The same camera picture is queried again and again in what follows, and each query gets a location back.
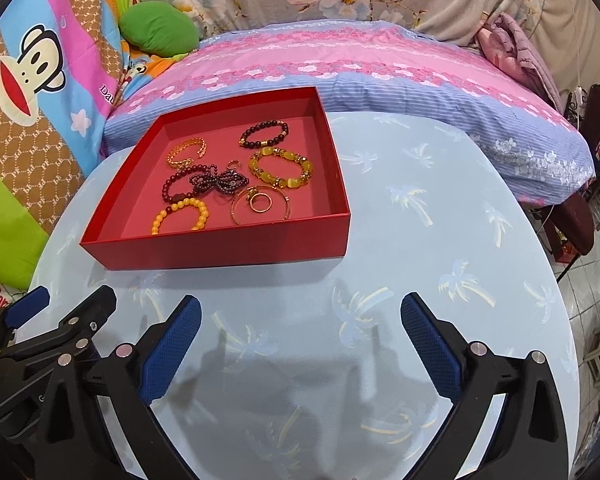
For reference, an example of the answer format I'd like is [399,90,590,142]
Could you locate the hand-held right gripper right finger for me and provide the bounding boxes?
[401,292,571,480]

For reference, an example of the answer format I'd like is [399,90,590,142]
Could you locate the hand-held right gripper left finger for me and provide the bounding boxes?
[30,296,202,480]

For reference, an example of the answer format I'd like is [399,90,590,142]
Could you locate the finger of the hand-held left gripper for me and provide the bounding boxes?
[15,286,117,367]
[0,286,51,341]

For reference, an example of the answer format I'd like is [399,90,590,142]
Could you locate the red cardboard box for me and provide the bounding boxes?
[79,86,352,272]

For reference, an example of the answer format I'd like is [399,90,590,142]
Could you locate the dark red bead bracelet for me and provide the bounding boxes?
[161,164,216,202]

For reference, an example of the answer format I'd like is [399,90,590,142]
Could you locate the orange bead bracelet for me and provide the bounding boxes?
[151,198,211,236]

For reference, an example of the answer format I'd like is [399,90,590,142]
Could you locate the purple bead bracelet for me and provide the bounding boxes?
[190,167,250,198]

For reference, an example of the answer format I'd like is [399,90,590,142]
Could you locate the gold chain bracelet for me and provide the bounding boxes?
[167,140,210,170]

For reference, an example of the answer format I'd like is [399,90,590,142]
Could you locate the gold bangle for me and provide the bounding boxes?
[230,186,292,226]

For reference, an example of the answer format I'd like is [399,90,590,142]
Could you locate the yellow stone bracelet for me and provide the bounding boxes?
[248,147,315,188]

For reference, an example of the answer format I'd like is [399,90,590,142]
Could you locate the dark brown bead bracelet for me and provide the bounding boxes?
[238,119,289,150]

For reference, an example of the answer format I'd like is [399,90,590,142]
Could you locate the light blue palm tablecloth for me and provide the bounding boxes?
[27,110,588,480]

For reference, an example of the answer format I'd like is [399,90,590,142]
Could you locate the cartoon monkey blanket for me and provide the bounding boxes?
[0,0,146,306]

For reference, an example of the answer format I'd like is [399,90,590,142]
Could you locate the dark metal chair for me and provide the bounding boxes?
[545,84,600,281]

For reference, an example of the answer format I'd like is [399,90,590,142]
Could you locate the pink and blue pillow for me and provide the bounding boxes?
[102,19,596,206]

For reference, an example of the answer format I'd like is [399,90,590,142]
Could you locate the green cushion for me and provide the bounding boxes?
[119,1,201,58]

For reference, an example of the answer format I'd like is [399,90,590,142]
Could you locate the pink quilted cloth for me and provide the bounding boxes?
[475,12,563,111]

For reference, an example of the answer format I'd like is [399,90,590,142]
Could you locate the beige curtain cloth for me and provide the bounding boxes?
[530,0,600,101]

